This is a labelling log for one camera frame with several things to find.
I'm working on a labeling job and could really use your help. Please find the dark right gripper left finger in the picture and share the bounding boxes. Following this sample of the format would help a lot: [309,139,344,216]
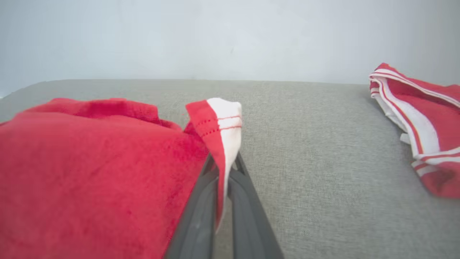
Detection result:
[164,155,220,259]

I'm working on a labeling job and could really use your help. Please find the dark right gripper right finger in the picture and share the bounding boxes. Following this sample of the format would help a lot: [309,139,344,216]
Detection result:
[227,153,285,259]

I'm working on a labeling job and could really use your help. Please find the red shorts with white stripe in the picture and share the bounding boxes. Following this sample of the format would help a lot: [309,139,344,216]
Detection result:
[0,97,243,259]

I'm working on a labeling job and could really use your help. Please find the red white basketball jersey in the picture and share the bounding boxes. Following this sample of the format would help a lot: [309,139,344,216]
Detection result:
[369,63,460,199]

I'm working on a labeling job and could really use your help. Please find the grey fabric sofa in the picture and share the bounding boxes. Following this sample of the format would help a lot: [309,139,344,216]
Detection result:
[0,79,460,259]

